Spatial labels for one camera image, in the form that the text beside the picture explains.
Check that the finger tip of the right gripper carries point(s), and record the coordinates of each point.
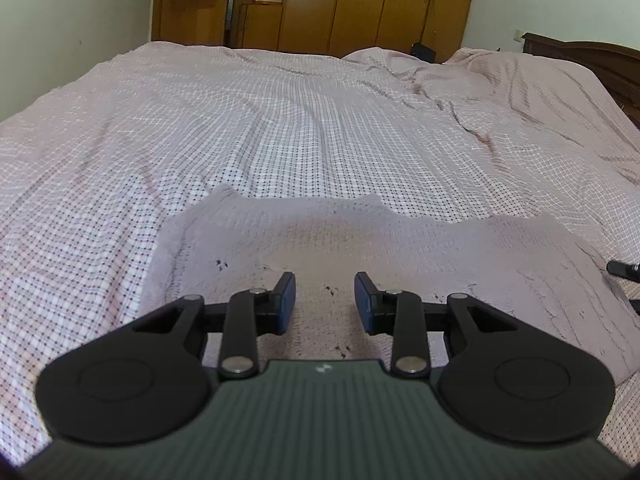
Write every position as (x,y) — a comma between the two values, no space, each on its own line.
(626,271)

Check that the lilac knitted sweater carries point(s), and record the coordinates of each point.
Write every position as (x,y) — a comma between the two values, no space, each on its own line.
(532,269)

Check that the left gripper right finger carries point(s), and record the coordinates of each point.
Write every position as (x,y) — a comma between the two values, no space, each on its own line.
(377,308)

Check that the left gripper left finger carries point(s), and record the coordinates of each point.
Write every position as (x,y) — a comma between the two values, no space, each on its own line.
(273,308)

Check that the black bag beside bed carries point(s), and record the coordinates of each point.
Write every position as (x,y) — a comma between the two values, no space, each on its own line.
(423,53)

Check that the pink checked bed sheet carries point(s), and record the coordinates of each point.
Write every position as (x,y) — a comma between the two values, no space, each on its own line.
(91,170)

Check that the dark wooden headboard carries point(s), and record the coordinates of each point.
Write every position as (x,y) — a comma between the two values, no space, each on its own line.
(617,67)

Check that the wooden wardrobe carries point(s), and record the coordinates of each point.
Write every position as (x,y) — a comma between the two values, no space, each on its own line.
(333,27)

